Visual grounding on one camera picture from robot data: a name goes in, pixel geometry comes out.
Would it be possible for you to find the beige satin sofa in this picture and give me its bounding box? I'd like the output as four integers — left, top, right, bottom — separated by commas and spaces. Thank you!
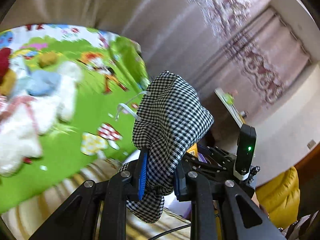
0, 0, 313, 140

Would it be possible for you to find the striped beige rug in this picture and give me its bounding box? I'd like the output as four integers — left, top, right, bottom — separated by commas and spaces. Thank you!
1, 158, 192, 240

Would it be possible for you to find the white plush toy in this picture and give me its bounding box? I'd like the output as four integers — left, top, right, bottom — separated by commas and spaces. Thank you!
1, 57, 83, 177

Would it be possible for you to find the yellow sponge block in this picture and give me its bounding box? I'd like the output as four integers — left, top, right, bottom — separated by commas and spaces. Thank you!
38, 52, 58, 68

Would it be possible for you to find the green cartoon play mat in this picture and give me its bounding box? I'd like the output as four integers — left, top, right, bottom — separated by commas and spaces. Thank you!
1, 24, 148, 212

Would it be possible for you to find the black white houndstooth cloth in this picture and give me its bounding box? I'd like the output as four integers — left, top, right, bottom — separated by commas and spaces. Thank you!
127, 71, 214, 223

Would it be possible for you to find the yellow puffy cushion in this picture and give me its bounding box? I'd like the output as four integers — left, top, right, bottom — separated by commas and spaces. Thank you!
256, 166, 300, 228

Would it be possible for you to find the red knitted item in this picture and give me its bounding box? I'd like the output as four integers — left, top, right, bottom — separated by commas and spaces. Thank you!
0, 47, 11, 82

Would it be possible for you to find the light blue fleece pouch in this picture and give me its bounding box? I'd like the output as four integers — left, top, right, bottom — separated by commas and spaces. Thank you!
11, 70, 61, 96

